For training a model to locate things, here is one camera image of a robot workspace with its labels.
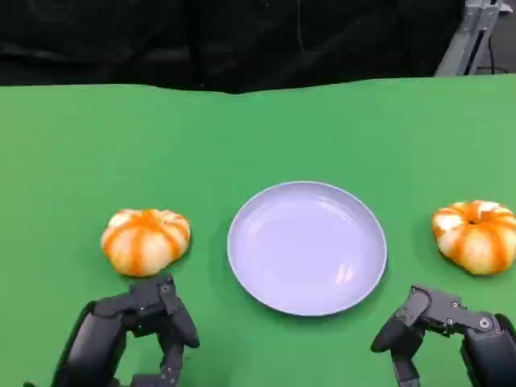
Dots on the black backdrop curtain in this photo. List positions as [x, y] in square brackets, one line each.
[201, 40]

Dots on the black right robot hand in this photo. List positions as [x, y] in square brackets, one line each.
[485, 346]

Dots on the grey metal frame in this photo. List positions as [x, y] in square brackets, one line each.
[469, 36]

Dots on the orange and white bread roll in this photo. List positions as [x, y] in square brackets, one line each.
[145, 242]
[475, 242]

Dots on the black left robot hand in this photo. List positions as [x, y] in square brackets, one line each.
[94, 342]

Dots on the green cloth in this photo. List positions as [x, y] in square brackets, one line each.
[121, 153]

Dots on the lilac plate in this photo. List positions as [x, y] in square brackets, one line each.
[306, 250]

